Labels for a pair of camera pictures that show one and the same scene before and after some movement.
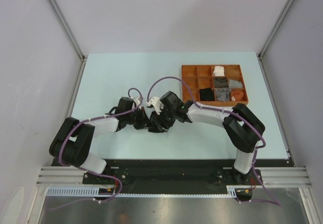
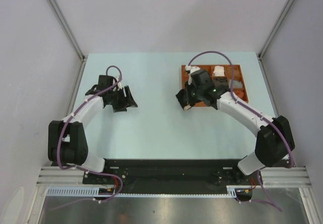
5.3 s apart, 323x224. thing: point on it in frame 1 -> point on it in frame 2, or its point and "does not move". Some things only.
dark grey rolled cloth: x=220 y=82 does not move
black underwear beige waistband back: x=160 y=127 -> x=183 y=100
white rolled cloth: x=218 y=71 does not move
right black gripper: x=159 y=118 -> x=190 y=85
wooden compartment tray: x=215 y=85 does not move
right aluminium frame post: x=280 y=19 does not move
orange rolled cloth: x=238 y=95 does not move
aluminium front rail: x=275 y=176 does not move
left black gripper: x=144 y=123 -> x=129 y=102
